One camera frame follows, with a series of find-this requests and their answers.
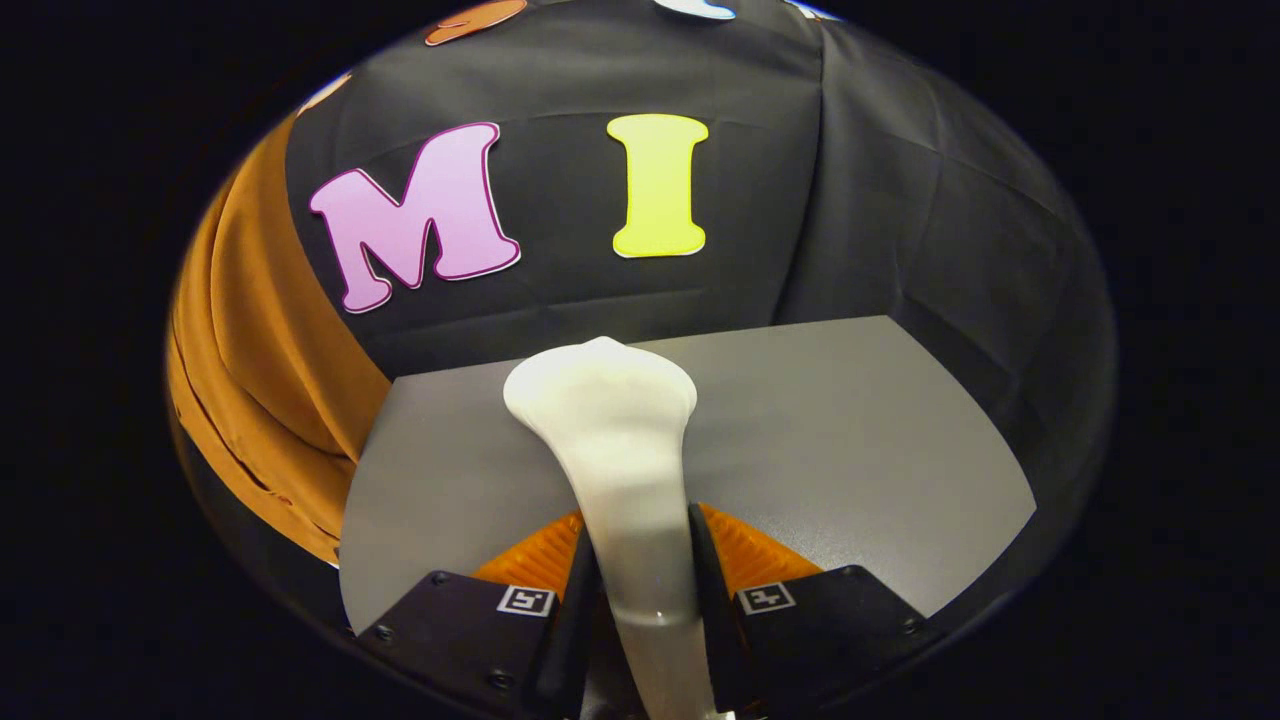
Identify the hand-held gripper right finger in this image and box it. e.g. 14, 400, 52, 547
688, 502, 946, 716

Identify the grey table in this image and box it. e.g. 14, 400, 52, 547
338, 316, 1038, 636

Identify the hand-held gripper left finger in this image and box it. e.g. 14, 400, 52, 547
355, 510, 601, 720

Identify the black backdrop cloth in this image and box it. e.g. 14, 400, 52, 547
170, 0, 1119, 641

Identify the white garment steamer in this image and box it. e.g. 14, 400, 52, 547
503, 337, 736, 720

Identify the brown button-up shirt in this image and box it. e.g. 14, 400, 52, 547
165, 110, 393, 566

